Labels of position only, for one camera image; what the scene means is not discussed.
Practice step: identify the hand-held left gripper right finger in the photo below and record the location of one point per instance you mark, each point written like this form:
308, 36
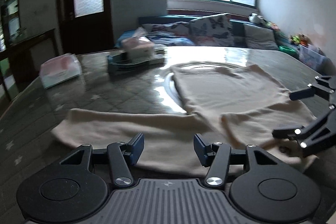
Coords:
199, 150

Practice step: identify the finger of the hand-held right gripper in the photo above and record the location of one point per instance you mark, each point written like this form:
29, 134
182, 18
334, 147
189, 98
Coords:
302, 93
315, 132

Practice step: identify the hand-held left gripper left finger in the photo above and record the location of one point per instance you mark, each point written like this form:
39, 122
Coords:
137, 148

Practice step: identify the cream shirt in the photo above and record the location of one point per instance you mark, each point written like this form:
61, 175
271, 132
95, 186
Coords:
231, 87

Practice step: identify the clear plastic storage box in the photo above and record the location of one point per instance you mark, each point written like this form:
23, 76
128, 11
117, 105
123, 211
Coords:
312, 57

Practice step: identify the green bowl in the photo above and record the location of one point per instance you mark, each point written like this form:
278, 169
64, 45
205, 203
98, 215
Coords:
286, 49

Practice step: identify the grey pillow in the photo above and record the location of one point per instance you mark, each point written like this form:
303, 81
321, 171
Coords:
258, 36

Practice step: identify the pink green plush toy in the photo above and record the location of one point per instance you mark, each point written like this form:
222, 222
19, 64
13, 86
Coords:
273, 26

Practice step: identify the dark flat tray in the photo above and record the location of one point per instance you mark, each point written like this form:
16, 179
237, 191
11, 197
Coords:
119, 64

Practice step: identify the panda plush toy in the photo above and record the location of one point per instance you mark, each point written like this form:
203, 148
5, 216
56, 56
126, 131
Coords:
255, 18

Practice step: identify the blue sofa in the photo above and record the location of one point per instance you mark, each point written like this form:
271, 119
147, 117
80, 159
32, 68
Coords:
236, 27

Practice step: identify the pink tissue box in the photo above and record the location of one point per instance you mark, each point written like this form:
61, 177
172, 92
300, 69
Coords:
137, 47

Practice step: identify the pink white tissue pack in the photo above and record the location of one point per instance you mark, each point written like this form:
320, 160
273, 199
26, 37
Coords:
60, 70

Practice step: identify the square butterfly print pillow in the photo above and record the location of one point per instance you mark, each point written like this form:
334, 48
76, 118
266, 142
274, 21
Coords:
210, 29

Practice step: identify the flat butterfly print pillow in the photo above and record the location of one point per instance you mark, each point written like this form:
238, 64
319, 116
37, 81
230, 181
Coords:
170, 32

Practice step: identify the dark wooden door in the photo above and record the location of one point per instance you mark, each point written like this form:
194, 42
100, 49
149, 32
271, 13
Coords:
86, 29

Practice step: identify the dark wooden cabinet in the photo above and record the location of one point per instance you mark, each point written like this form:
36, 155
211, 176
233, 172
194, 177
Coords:
39, 50

